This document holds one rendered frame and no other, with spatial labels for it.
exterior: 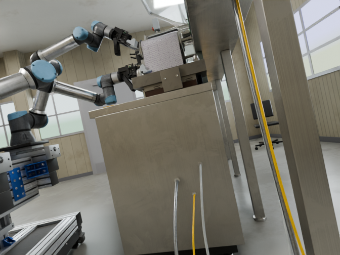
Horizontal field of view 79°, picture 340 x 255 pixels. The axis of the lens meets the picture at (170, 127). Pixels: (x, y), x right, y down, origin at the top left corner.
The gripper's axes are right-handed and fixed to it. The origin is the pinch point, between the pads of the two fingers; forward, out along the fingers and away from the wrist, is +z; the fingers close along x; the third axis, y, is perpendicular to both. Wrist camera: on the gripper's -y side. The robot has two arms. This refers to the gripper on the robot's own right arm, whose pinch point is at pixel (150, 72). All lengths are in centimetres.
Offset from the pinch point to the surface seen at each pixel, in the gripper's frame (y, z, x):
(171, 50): 9.2, 16.0, -0.2
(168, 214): -80, 0, -26
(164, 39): 17.4, 13.2, -0.1
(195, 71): -11.2, 27.7, -19.9
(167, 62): 2.7, 11.9, -0.2
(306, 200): -59, 47, -77
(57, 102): 70, -295, 297
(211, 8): 5, 39, -45
